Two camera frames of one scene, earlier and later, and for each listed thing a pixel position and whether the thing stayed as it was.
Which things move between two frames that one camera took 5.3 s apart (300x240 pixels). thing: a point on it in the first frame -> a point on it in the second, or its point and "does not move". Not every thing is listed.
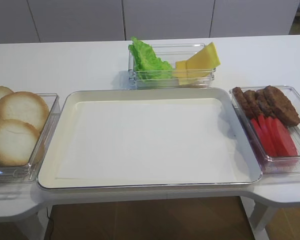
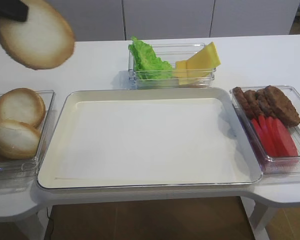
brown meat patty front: (281, 107) does not move
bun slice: (26, 107) -> (45, 39)
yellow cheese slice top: (207, 58) does not move
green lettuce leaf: (147, 65) does not move
